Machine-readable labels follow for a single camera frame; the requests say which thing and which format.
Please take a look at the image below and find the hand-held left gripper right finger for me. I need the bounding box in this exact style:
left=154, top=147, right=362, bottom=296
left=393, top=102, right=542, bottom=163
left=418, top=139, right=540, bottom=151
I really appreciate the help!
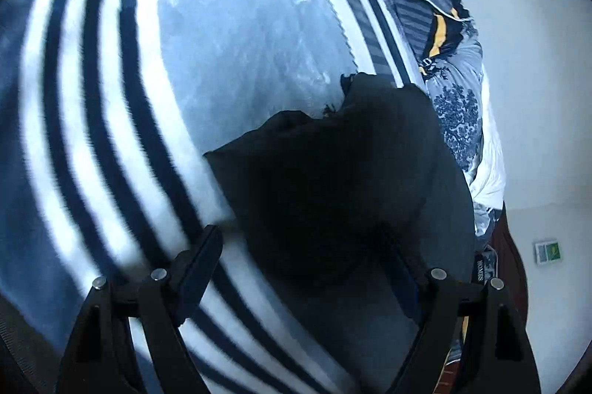
left=384, top=241, right=542, bottom=394

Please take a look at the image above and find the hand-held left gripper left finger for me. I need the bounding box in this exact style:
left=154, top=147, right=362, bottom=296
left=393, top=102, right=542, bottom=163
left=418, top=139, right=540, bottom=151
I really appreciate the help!
left=60, top=225, right=225, bottom=394

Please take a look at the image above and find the black puffer jacket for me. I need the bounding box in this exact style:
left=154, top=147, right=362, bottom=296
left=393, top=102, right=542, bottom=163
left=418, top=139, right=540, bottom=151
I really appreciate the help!
left=203, top=72, right=477, bottom=394

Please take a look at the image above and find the navy yellow-striped pillow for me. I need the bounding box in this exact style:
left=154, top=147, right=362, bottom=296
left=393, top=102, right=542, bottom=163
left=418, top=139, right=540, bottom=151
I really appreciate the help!
left=469, top=248, right=498, bottom=284

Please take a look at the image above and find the dark wooden headboard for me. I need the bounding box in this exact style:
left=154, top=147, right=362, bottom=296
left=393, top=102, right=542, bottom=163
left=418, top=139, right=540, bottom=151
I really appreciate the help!
left=489, top=204, right=531, bottom=330

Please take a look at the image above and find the blue tree-print duvet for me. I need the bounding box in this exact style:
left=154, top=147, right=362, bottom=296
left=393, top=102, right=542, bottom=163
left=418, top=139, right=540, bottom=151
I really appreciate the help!
left=421, top=37, right=507, bottom=237

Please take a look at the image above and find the blue striped deer-print blanket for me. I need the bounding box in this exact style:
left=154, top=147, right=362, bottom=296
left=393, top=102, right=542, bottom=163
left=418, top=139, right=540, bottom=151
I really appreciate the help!
left=0, top=0, right=417, bottom=394

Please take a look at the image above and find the white green wall panel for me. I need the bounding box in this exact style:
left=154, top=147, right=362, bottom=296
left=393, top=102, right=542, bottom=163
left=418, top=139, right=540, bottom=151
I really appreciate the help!
left=534, top=239, right=563, bottom=266

